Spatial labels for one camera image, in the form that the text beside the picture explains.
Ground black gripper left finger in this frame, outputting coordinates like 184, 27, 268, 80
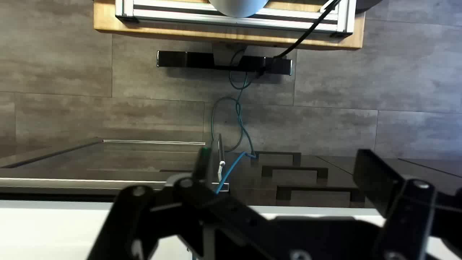
86, 145, 310, 260

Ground thick black cable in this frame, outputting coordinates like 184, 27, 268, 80
273, 0, 344, 60

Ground metal drawer handle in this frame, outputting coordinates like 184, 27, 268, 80
260, 164, 331, 180
276, 183, 367, 203

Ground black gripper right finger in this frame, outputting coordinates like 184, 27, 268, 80
354, 147, 462, 260

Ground dark brown drawer cabinet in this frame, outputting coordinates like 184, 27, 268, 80
223, 150, 462, 209

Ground blue cable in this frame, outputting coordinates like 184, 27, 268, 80
210, 70, 260, 194

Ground black power strip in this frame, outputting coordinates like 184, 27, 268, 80
157, 48, 294, 76

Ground aluminium extrusion frame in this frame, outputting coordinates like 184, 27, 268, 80
115, 0, 360, 35

